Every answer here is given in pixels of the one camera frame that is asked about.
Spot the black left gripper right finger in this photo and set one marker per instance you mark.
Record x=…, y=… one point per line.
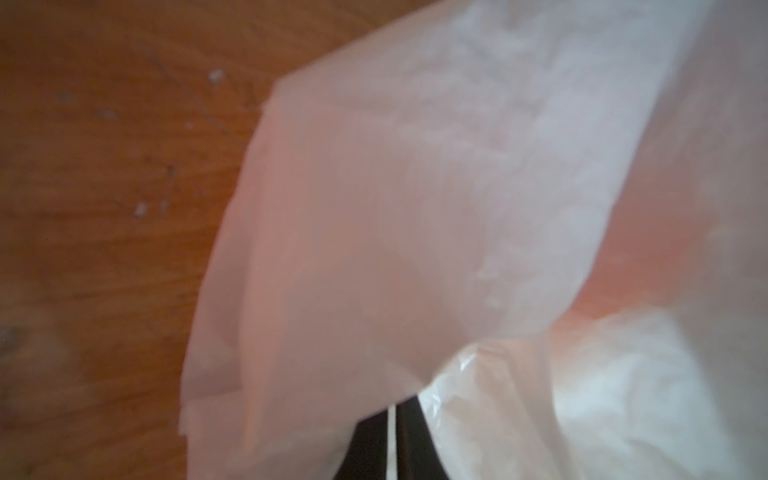
x=417, y=458

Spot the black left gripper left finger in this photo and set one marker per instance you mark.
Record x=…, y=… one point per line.
x=367, y=455

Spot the white plastic bag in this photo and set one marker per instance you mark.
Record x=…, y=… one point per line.
x=544, y=220

